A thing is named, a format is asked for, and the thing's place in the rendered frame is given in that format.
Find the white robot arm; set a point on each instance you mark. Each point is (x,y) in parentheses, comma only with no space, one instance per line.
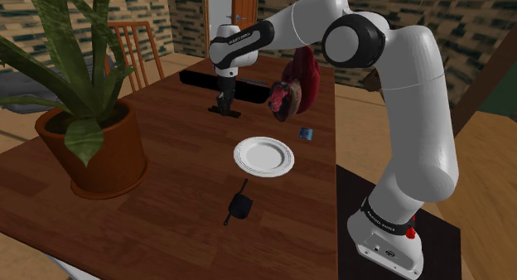
(412,109)

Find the white round plate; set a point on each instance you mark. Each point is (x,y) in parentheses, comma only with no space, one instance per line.
(264,156)

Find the small black flat bar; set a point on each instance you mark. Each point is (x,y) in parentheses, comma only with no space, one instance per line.
(234,114)

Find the dark bowl with red filling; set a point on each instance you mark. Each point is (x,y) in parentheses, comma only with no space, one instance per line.
(284,101)

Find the small blue card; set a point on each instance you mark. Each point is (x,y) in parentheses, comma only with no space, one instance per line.
(306,133)

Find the long black box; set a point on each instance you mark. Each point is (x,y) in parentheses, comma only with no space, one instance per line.
(198,78)

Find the wooden dining table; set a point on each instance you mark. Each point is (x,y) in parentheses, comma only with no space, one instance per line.
(169,158)

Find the wooden door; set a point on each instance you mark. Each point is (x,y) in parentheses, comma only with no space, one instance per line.
(244,6)

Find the wooden chair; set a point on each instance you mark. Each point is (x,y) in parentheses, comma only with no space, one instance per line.
(137,53)

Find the green plant in terracotta pot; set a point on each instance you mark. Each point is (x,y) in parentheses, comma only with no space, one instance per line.
(101,162)

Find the dark robot stand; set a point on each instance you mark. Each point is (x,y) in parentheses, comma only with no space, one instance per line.
(363,263)

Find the grey cushion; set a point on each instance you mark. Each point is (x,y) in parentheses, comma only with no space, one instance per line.
(24,89)

